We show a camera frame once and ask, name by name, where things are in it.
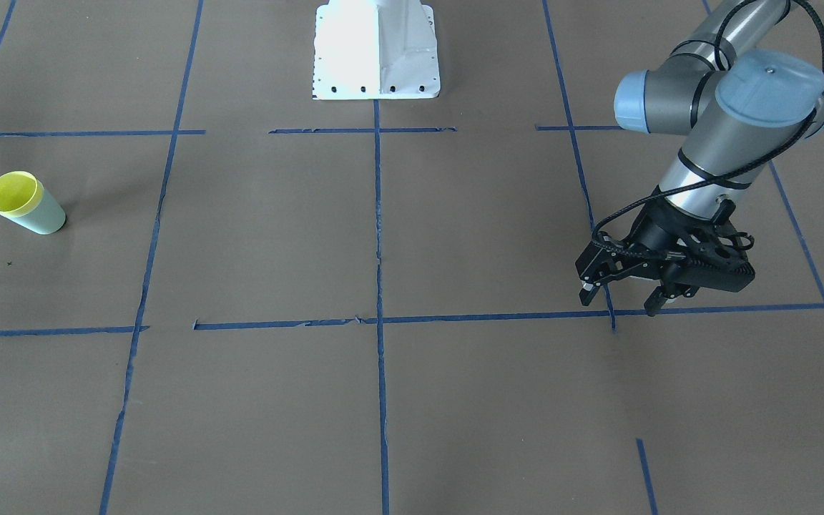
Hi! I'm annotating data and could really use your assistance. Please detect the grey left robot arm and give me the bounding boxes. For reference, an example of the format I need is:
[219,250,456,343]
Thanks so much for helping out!
[576,1,824,316]

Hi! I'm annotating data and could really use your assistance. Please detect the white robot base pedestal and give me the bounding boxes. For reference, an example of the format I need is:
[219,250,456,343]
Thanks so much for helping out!
[311,1,441,101]

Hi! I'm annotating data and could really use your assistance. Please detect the pale green cup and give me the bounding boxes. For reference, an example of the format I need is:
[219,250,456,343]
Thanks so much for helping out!
[3,180,67,235]

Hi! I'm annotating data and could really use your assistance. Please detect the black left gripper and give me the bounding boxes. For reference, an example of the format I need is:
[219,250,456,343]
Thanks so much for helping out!
[576,195,755,317]

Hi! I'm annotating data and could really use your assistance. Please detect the crossing blue tape strip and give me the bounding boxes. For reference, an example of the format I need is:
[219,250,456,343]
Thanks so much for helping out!
[0,303,824,337]

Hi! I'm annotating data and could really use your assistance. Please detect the yellow cup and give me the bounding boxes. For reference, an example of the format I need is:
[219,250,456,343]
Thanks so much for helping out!
[0,172,45,218]

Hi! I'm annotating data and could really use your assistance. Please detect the long blue tape strip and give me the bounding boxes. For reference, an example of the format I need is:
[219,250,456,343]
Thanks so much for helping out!
[373,100,391,514]

